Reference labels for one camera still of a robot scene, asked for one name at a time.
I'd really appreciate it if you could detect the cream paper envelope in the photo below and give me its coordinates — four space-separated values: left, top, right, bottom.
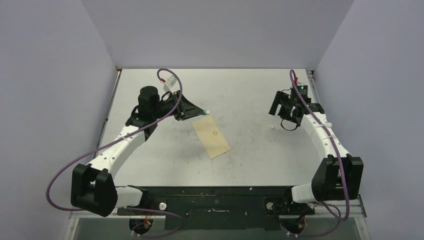
191 115 231 159

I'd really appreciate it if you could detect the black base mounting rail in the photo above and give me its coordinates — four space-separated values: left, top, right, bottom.
117 186 315 231

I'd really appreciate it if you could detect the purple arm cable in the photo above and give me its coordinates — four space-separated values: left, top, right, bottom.
289 68 351 238
45 68 185 239

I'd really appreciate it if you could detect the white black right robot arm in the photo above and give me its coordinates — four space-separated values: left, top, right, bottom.
269 85 364 214

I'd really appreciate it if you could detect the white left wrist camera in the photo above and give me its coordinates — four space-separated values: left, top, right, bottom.
160 75 178 93

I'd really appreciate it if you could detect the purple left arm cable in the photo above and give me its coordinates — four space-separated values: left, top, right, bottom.
45 68 185 239

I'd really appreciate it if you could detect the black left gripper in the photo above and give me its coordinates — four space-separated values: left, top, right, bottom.
151 91 203 122

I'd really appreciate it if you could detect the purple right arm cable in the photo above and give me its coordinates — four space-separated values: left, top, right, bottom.
289 68 351 238

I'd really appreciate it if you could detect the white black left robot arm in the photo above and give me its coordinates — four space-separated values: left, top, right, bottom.
70 86 210 217

